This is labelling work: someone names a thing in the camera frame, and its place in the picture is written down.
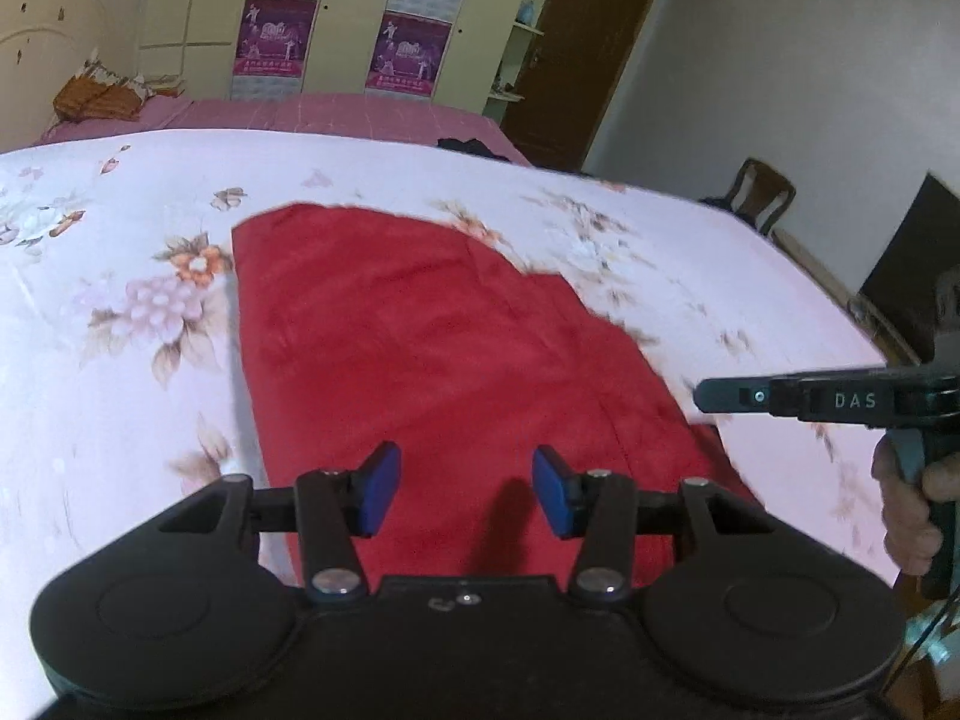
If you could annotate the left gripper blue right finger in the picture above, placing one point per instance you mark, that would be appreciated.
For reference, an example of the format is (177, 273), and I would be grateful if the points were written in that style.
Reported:
(571, 500)

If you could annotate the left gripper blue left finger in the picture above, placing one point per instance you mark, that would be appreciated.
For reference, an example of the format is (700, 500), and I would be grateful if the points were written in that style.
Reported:
(354, 502)

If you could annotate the red puffer jacket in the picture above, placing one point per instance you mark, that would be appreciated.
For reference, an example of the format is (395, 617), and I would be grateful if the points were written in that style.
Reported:
(358, 327)

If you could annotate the right hand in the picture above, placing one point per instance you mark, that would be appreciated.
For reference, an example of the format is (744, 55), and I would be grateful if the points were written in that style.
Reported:
(912, 540)

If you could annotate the black flat screen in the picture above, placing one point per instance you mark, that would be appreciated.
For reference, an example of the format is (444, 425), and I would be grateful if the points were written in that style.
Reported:
(900, 289)

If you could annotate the dark wooden chair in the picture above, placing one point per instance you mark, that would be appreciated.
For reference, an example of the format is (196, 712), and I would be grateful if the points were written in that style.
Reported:
(759, 196)

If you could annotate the white floral bed sheet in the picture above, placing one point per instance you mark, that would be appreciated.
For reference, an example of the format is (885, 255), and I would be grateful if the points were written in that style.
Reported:
(122, 387)

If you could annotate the black garment on bed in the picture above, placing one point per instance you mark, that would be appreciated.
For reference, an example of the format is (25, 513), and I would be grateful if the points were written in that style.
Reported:
(472, 147)

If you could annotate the pink quilted blanket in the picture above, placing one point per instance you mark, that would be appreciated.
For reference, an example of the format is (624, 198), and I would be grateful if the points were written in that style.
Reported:
(362, 116)

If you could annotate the purple poster lower right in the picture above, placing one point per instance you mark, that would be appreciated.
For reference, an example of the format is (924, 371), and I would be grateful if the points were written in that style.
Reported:
(407, 55)

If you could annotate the purple poster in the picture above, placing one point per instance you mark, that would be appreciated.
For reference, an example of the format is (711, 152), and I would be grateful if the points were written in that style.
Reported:
(273, 38)
(407, 55)

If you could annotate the purple poster lower left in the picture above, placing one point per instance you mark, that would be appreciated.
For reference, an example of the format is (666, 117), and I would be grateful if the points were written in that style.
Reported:
(273, 38)

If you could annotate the cream yellow wardrobe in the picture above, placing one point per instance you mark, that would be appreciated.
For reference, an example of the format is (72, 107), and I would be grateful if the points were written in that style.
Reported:
(196, 40)

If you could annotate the brown wooden door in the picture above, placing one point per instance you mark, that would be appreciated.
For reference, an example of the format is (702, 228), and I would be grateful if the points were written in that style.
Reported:
(568, 76)

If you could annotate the cream curved headboard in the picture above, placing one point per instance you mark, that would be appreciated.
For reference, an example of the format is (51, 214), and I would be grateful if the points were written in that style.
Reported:
(43, 43)

